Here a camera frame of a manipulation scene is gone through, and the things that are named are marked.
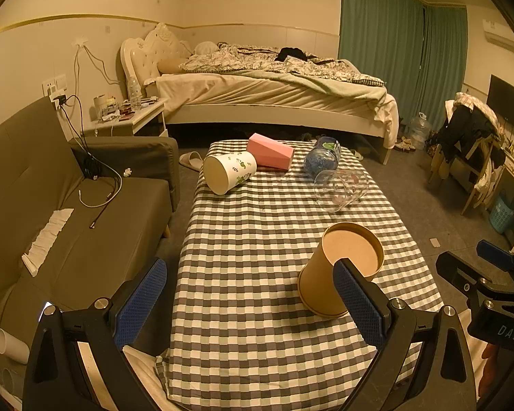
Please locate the white nightstand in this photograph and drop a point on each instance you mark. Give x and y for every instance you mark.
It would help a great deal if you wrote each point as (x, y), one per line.
(132, 122)

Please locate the white cup with green print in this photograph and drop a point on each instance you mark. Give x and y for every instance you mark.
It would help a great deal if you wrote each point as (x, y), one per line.
(235, 171)

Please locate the black garment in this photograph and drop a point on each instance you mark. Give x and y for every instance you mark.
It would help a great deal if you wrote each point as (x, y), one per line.
(291, 53)

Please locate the black television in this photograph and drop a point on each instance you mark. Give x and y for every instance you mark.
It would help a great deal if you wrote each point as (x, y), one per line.
(507, 102)

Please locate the large water jug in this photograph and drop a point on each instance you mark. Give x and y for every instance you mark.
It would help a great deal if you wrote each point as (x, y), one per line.
(419, 130)

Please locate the floral duvet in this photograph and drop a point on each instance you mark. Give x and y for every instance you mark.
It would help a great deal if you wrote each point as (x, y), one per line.
(248, 60)

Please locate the white paper roll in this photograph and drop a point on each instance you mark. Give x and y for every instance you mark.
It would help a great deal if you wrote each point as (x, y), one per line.
(99, 106)

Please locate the white folded tissue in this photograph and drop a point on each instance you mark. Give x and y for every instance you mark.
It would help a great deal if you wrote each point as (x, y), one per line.
(47, 235)

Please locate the clear water bottle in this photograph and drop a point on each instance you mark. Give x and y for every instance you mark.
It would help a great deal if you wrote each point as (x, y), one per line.
(133, 92)

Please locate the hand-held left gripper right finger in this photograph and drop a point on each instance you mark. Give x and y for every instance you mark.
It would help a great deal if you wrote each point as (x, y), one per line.
(360, 304)

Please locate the white plastic cup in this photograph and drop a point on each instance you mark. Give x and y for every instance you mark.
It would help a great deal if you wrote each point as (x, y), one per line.
(10, 346)

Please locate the white air conditioner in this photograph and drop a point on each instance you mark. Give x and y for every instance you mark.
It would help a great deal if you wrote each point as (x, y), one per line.
(503, 34)

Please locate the green curtain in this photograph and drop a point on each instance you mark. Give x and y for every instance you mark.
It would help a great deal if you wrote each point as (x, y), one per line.
(381, 34)

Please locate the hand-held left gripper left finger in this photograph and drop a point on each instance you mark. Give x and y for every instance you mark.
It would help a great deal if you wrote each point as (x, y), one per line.
(140, 304)

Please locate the pile of clothes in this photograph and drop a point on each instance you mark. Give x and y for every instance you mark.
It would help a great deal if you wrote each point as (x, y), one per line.
(471, 124)

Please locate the person's right hand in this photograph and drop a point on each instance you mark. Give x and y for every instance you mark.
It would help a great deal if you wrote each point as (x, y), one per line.
(490, 368)

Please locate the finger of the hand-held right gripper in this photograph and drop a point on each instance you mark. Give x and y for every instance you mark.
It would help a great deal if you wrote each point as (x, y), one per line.
(494, 254)
(456, 270)

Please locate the grey sofa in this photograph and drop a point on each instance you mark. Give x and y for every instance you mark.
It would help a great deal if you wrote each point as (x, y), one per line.
(47, 188)

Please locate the wall socket panel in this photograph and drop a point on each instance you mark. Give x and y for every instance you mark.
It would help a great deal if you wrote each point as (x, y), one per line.
(55, 84)

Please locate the pair of shoes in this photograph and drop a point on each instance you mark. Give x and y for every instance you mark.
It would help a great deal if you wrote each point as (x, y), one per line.
(404, 143)

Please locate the beige slipper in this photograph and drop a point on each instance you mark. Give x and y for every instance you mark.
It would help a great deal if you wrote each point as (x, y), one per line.
(192, 160)

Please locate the clear glass cup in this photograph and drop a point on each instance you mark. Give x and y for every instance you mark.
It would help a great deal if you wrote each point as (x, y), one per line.
(342, 188)

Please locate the white bed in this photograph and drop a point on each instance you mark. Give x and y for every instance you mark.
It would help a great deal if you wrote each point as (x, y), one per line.
(257, 102)

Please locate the brown paper cup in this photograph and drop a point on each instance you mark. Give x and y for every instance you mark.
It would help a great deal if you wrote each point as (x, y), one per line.
(321, 284)

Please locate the blue laundry basket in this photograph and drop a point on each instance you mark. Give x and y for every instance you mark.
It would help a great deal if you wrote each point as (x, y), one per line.
(502, 216)

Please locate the pink faceted cup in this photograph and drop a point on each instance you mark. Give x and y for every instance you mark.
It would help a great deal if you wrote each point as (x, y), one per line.
(270, 152)

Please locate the wooden chair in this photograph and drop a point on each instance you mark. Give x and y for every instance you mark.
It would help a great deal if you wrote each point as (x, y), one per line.
(467, 167)

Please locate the checkered tablecloth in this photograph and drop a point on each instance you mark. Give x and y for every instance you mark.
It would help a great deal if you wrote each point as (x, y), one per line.
(248, 274)

